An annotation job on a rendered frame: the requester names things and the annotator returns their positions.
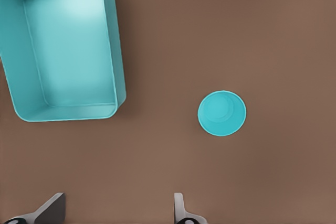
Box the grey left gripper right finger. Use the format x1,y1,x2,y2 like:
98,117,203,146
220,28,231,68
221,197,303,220
174,192,208,224

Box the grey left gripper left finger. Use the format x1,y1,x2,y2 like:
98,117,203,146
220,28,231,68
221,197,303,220
2,192,66,224

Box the teal cup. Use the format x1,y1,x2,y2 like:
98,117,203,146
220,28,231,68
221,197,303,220
197,90,247,137

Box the teal rectangular box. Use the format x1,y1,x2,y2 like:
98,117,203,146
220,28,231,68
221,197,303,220
0,0,127,123

